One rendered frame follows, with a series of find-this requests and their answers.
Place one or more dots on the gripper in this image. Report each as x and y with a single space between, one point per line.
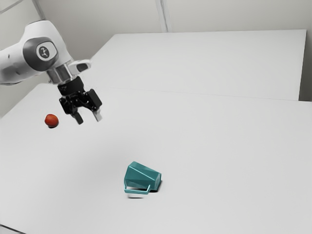
78 98

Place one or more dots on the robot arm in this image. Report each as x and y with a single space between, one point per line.
36 56

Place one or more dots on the teal faceted mug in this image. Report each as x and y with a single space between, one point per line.
141 176

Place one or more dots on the red apple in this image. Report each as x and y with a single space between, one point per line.
51 120

